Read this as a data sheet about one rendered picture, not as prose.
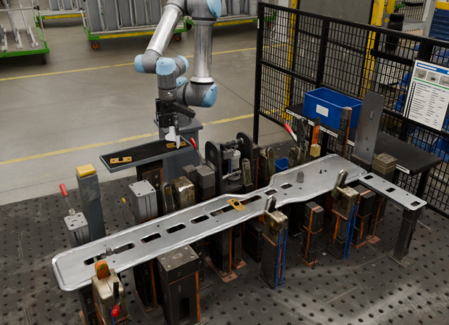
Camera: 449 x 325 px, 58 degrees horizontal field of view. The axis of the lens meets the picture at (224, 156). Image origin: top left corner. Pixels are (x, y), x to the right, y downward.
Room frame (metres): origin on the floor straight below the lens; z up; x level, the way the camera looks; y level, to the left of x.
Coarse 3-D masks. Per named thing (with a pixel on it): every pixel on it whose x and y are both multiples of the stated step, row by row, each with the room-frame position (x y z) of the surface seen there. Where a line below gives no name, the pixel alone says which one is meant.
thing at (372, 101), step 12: (372, 96) 1.74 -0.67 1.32; (360, 108) 1.78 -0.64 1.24; (372, 108) 1.73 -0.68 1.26; (360, 120) 1.78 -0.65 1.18; (372, 120) 1.72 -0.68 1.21; (360, 132) 1.77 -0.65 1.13; (372, 132) 1.71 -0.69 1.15; (360, 144) 1.76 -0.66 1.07; (372, 144) 1.70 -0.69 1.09; (360, 156) 1.75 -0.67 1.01; (372, 156) 1.69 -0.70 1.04
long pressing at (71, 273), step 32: (320, 160) 1.72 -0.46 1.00; (256, 192) 1.44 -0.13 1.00; (288, 192) 1.45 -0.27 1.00; (320, 192) 1.45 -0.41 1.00; (160, 224) 1.23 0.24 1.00; (192, 224) 1.23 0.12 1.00; (224, 224) 1.23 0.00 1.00; (64, 256) 1.06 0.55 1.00; (128, 256) 1.06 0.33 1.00; (64, 288) 0.92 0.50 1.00
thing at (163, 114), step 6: (156, 102) 1.54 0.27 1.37; (162, 102) 1.54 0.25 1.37; (168, 102) 1.53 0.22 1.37; (156, 108) 1.55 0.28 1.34; (162, 108) 1.54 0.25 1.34; (168, 108) 1.55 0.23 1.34; (156, 114) 1.58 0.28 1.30; (162, 114) 1.54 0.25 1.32; (168, 114) 1.54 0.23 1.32; (174, 114) 1.54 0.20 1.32; (156, 120) 1.58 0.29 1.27; (162, 120) 1.53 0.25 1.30; (168, 120) 1.54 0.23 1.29; (174, 120) 1.54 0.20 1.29; (162, 126) 1.52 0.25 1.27
